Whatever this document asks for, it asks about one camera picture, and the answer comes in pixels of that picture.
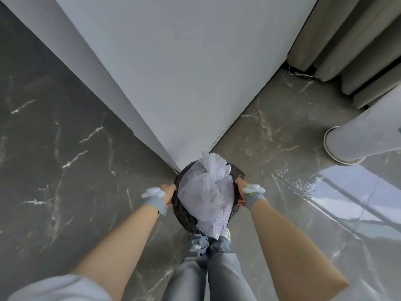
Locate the person's left hand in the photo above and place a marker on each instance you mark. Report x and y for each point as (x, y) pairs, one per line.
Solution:
(167, 192)

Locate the person's right hand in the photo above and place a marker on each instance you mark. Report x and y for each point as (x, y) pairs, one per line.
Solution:
(241, 191)

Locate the person's right fingers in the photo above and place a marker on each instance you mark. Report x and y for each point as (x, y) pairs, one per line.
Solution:
(240, 204)

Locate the person's left fingers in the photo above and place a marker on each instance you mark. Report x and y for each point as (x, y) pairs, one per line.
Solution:
(170, 203)

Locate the black trash bag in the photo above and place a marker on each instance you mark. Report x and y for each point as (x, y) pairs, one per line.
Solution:
(184, 217)

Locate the person's right forearm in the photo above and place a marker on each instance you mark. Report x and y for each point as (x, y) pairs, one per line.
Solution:
(291, 244)

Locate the person's left forearm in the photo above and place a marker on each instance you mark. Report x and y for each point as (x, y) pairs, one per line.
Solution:
(119, 244)

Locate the gray wristband with white tracker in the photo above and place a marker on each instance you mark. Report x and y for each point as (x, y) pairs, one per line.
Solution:
(155, 202)
(255, 197)

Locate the white shoe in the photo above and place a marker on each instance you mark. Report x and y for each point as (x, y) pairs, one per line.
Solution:
(227, 235)

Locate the blue jeans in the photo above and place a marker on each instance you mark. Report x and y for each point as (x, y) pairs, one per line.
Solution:
(219, 272)

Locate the white cabinet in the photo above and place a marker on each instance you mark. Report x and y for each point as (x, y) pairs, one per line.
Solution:
(175, 68)

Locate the white cylindrical appliance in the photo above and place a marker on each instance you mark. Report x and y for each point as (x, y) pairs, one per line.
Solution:
(363, 134)

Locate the beige curtain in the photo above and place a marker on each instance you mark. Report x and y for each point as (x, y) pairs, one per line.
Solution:
(347, 43)

